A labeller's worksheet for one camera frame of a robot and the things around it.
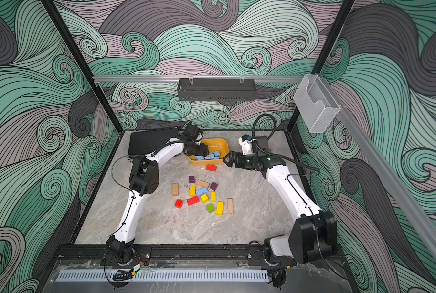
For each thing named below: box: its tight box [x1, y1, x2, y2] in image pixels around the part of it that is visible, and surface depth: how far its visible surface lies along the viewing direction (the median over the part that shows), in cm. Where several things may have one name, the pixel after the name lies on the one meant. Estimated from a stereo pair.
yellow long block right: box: [215, 201, 225, 216], surface depth 87 cm
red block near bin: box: [205, 164, 218, 172], surface depth 103 cm
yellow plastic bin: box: [187, 137, 230, 165], surface depth 109 cm
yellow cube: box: [200, 194, 210, 204], surface depth 90 cm
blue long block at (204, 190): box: [196, 186, 209, 196], surface depth 93 cm
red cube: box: [174, 199, 184, 209], surface depth 89 cm
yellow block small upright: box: [210, 191, 217, 203], surface depth 91 cm
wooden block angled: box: [195, 179, 211, 189], surface depth 97 cm
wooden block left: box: [172, 182, 180, 197], surface depth 92 cm
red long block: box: [186, 195, 200, 206], surface depth 90 cm
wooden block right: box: [227, 198, 234, 215], surface depth 88 cm
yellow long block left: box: [189, 184, 197, 197], surface depth 94 cm
